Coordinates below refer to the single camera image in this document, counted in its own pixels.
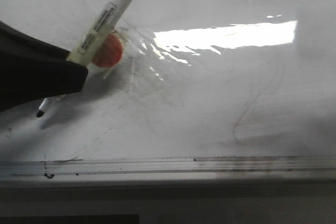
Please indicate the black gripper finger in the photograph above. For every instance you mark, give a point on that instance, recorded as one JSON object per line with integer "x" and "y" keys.
{"x": 32, "y": 69}

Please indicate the white whiteboard marker pen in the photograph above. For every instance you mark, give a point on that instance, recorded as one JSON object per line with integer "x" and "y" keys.
{"x": 95, "y": 36}

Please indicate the red magnet taped to marker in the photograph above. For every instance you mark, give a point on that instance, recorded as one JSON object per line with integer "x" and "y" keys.
{"x": 109, "y": 55}

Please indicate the white whiteboard with aluminium frame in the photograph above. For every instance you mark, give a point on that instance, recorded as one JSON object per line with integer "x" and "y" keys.
{"x": 207, "y": 90}

